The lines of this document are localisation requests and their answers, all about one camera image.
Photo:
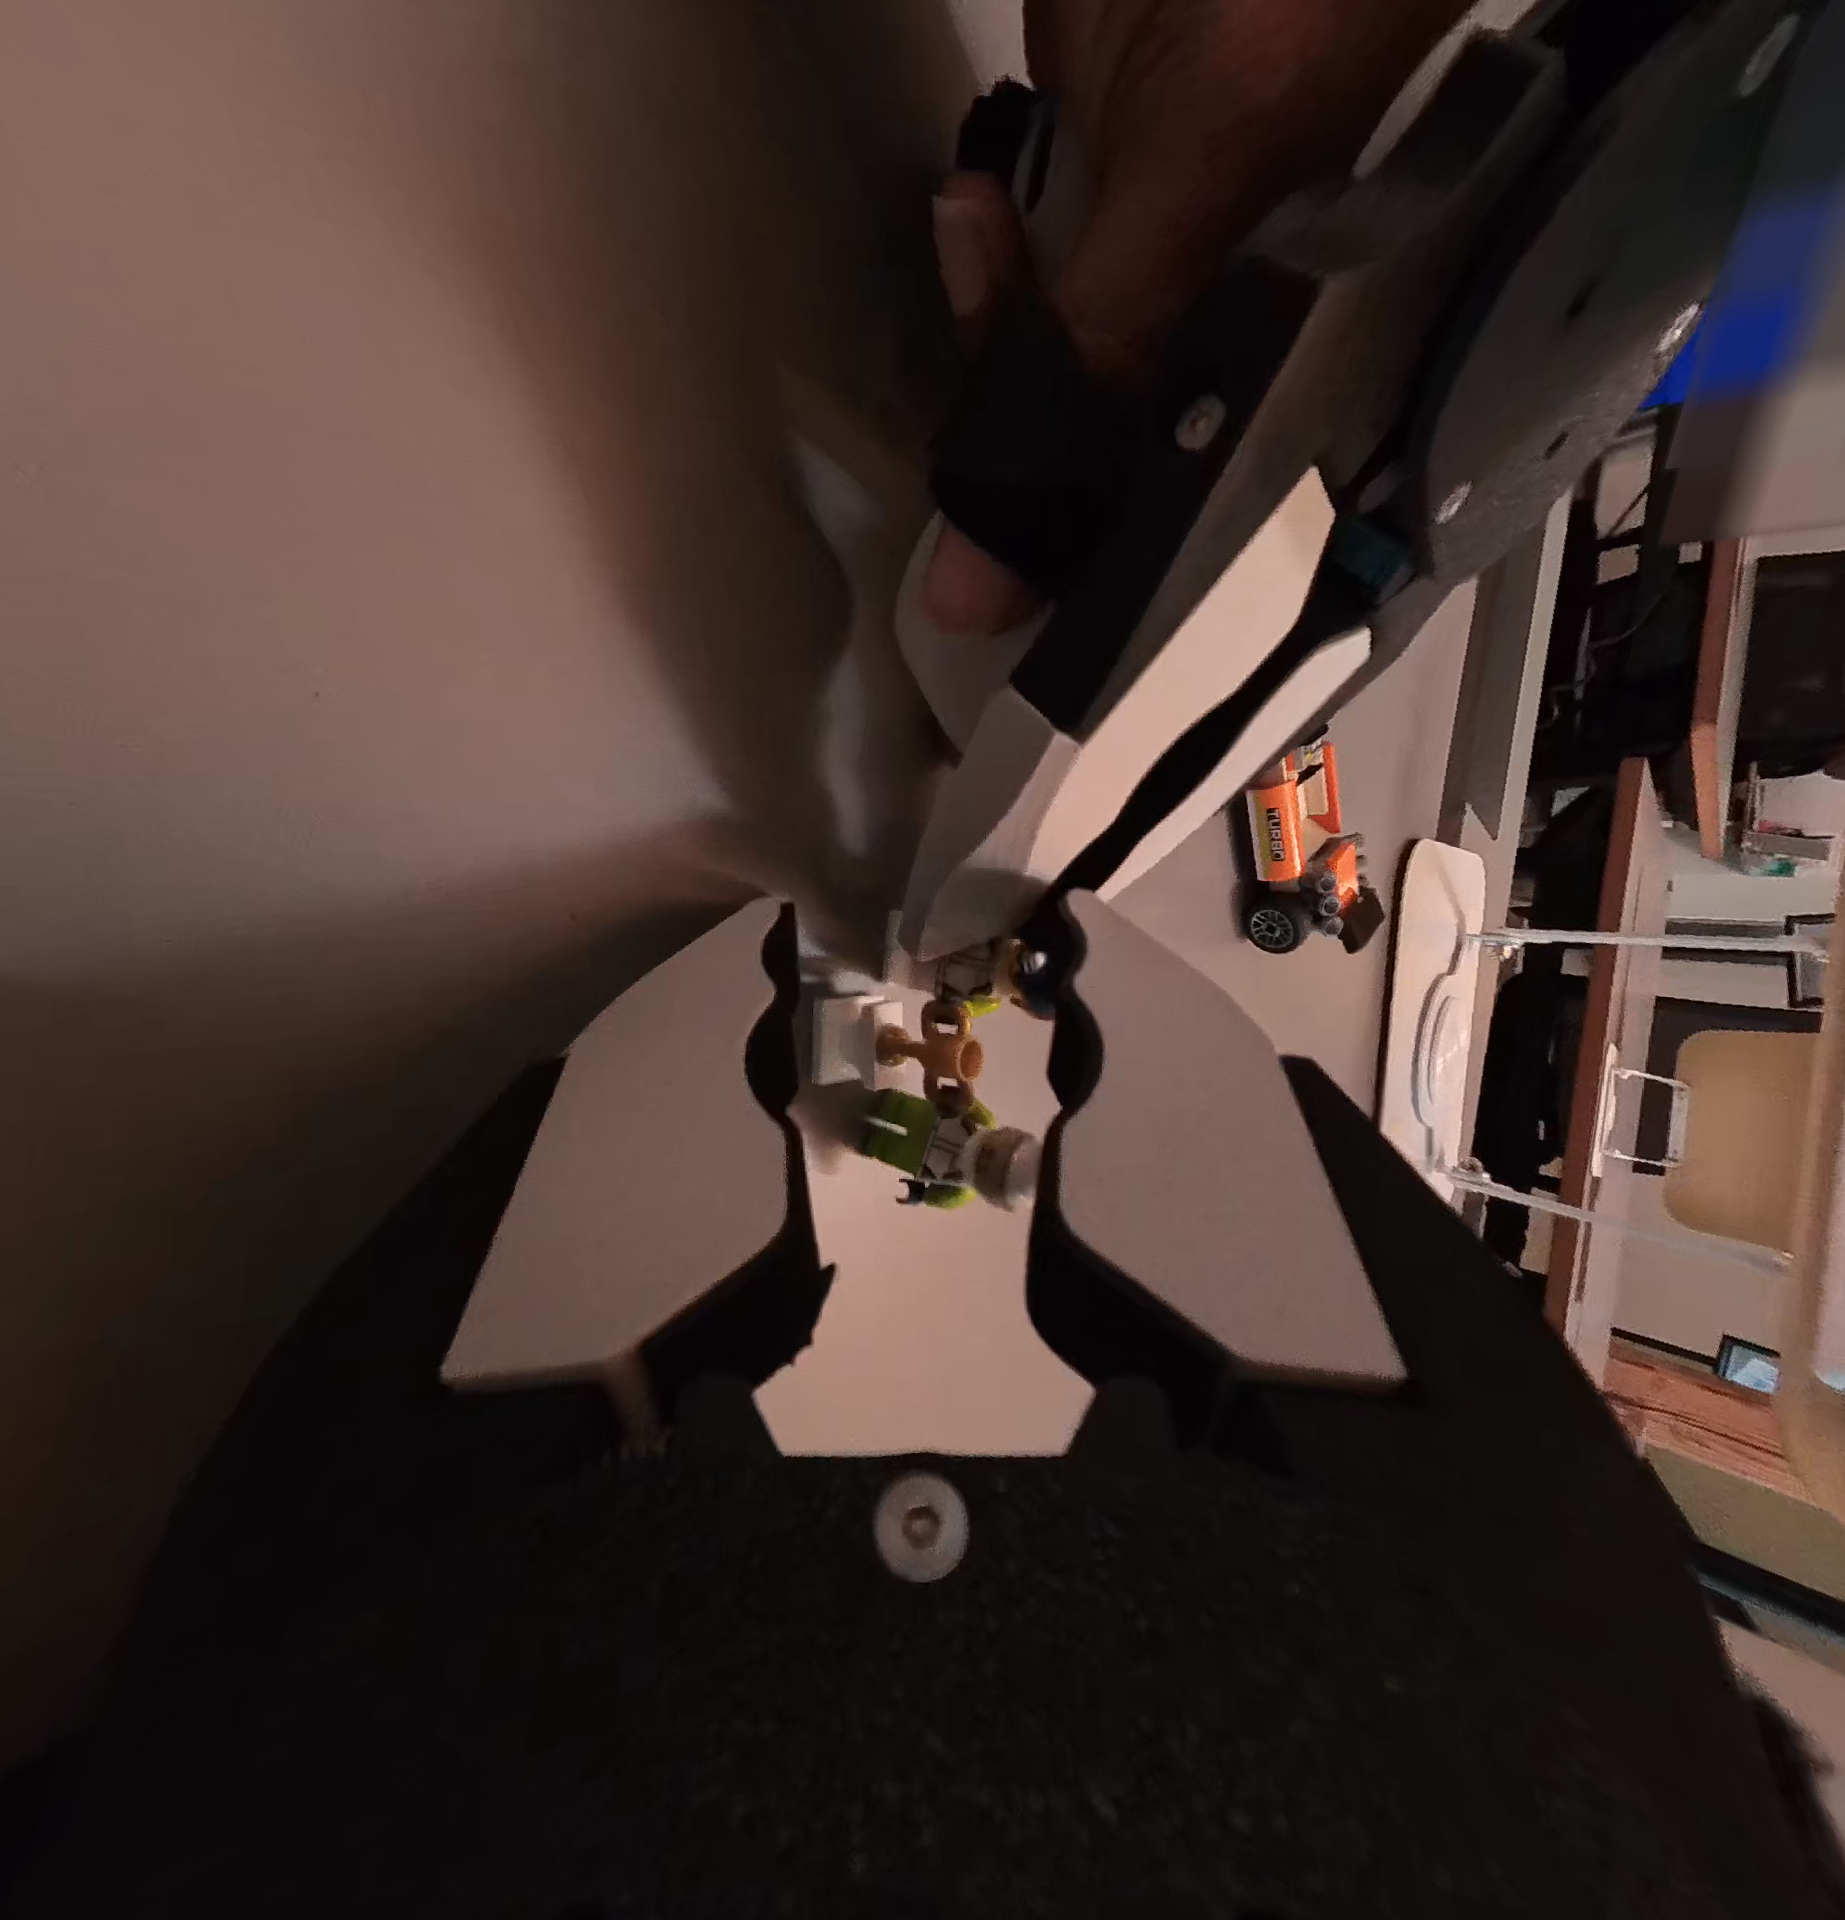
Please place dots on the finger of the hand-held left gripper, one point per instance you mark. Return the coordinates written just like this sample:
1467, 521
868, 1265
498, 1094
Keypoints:
1163, 646
1222, 766

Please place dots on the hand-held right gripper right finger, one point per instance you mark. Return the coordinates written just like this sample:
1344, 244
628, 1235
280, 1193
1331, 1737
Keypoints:
1222, 1200

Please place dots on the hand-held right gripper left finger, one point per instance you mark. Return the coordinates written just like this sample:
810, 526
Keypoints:
639, 1200

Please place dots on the orange lego race car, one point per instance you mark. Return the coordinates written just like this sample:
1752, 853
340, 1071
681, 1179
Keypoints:
1306, 846

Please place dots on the white booklet stand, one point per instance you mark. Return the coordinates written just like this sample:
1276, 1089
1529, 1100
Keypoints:
1448, 1020

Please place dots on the green lego minifigure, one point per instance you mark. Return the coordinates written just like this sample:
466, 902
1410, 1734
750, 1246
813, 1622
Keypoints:
936, 1140

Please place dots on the yellow round lego piece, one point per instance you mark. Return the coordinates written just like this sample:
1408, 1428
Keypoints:
997, 967

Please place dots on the small tan lego piece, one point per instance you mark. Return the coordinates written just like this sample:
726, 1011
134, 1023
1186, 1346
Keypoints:
936, 1044

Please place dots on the person's left hand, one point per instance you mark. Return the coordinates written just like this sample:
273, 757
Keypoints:
1222, 151

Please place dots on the tan chair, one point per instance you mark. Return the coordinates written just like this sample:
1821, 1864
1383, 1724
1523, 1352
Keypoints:
1739, 1140

